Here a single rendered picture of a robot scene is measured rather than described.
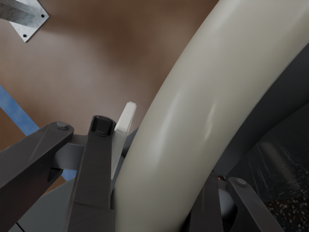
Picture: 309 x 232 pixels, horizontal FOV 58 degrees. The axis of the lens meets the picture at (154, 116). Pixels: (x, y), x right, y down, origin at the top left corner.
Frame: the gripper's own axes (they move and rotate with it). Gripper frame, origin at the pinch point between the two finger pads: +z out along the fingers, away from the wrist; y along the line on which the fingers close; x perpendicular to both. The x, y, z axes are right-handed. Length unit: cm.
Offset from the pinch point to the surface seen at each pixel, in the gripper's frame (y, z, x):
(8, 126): -67, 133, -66
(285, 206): 31.9, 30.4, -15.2
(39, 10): -65, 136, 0
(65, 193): -15, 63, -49
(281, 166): 38, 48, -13
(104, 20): -30, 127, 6
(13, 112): -66, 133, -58
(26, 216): -20, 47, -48
